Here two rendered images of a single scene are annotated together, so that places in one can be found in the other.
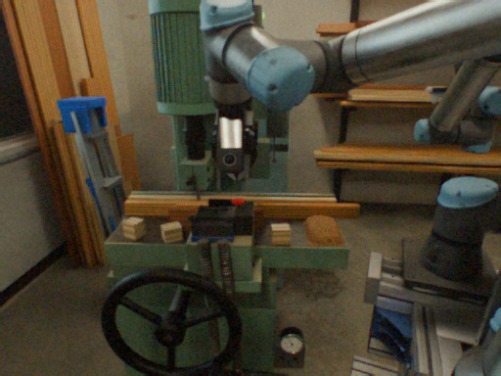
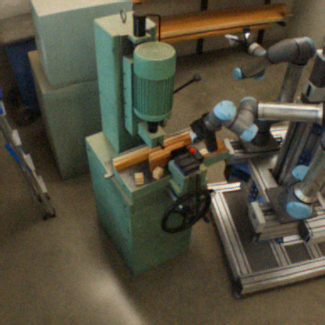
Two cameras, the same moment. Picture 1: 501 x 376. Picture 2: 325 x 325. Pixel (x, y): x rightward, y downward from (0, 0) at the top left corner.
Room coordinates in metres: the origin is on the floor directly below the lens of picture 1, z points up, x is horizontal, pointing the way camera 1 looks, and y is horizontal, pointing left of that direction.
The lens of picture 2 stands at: (-0.25, 0.87, 2.20)
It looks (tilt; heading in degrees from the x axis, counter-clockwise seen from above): 46 degrees down; 325
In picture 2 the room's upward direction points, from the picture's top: 3 degrees clockwise
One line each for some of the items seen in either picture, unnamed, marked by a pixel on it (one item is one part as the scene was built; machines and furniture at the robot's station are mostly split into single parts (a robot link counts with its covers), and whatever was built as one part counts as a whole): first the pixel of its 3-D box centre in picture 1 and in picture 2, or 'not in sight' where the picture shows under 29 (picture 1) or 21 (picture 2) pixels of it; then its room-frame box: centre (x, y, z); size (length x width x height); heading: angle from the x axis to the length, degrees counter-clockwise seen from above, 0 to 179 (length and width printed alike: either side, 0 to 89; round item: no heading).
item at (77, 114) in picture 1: (111, 211); (17, 157); (1.56, 0.74, 0.58); 0.27 x 0.25 x 1.16; 85
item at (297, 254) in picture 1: (227, 244); (177, 166); (0.74, 0.06, 0.87); 0.61 x 0.30 x 0.06; 88
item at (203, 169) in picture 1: (199, 171); (151, 134); (0.87, 0.14, 1.03); 0.14 x 0.07 x 0.09; 178
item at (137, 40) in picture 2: not in sight; (139, 30); (0.99, 0.14, 1.54); 0.08 x 0.08 x 0.17; 88
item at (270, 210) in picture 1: (240, 210); (171, 145); (0.85, 0.03, 0.92); 0.67 x 0.02 x 0.04; 88
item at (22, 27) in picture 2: not in sight; (32, 67); (2.81, 0.26, 0.48); 0.64 x 0.54 x 0.97; 85
